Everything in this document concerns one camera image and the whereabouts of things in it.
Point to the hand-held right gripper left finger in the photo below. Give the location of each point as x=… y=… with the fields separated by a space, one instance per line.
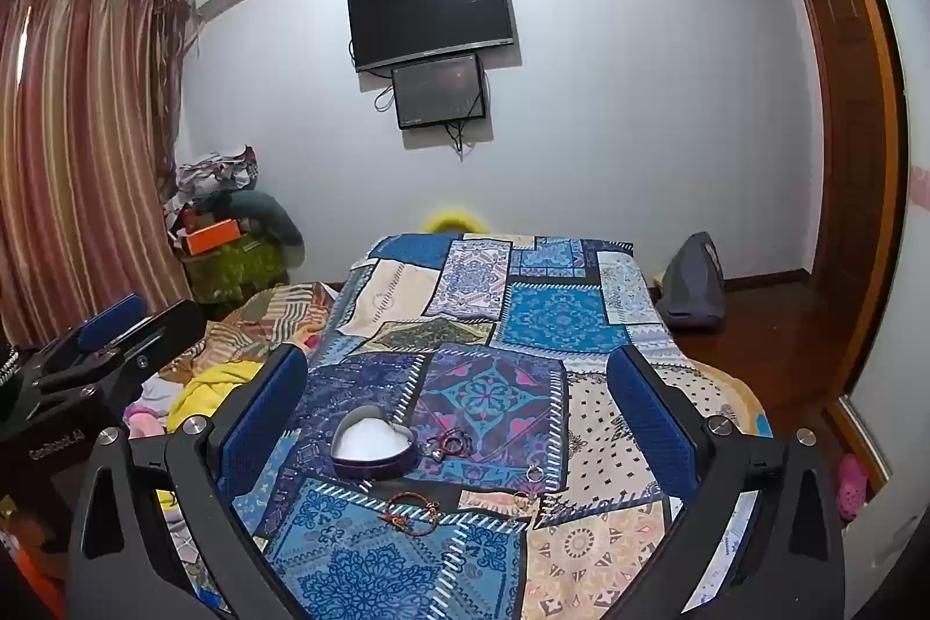
x=265 y=416

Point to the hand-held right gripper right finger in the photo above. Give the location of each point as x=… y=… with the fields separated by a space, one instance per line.
x=650 y=424

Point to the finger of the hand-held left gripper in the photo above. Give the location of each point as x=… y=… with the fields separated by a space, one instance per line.
x=163 y=337
x=109 y=315

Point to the yellow fleece blanket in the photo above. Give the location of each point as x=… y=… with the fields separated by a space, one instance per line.
x=211 y=387

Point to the peach fleece blanket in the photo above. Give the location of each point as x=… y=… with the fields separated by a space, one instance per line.
x=726 y=395

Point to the pink cloth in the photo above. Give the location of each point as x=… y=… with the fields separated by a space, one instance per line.
x=145 y=424

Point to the green patterned cloth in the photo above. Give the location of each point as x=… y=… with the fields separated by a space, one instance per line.
x=232 y=271

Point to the beige striped quilt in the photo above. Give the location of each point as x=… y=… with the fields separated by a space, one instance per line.
x=269 y=315

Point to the orange box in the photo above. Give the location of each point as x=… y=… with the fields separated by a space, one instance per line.
x=214 y=235

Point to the grey bag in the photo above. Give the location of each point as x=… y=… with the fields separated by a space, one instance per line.
x=690 y=286

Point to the small gold earrings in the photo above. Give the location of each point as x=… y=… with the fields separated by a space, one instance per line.
x=523 y=502

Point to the person's orange clothing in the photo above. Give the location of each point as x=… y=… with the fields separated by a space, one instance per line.
x=40 y=580

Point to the striped brown curtain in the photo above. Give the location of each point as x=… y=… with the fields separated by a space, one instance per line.
x=73 y=155

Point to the pile of patterned clothes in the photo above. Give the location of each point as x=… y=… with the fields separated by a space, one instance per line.
x=211 y=173

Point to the pink slipper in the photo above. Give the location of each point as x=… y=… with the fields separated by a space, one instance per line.
x=851 y=486

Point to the blue patchwork blanket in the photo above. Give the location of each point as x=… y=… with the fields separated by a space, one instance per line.
x=472 y=300

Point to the white pink-printed wardrobe door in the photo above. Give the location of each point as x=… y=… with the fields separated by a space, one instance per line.
x=908 y=300

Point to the brown wooden door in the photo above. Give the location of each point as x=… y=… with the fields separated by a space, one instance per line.
x=843 y=155

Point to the small black monitor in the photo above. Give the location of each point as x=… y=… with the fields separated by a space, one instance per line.
x=439 y=90

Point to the large black television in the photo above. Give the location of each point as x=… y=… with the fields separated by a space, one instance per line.
x=432 y=13

